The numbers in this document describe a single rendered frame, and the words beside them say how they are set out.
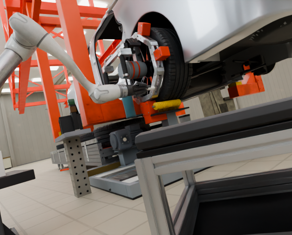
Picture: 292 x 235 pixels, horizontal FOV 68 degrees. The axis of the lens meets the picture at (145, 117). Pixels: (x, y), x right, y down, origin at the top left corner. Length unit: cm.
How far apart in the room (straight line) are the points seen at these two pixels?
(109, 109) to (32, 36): 102
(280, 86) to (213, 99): 669
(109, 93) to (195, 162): 110
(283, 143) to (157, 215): 21
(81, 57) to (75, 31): 26
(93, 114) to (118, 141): 36
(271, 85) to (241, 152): 1331
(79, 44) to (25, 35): 92
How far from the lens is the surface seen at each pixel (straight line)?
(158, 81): 168
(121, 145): 188
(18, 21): 140
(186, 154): 33
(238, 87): 345
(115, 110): 213
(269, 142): 34
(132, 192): 124
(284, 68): 1342
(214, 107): 727
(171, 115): 184
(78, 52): 220
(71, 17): 236
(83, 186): 169
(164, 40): 169
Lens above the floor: 34
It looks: 4 degrees up
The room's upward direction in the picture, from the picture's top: 14 degrees counter-clockwise
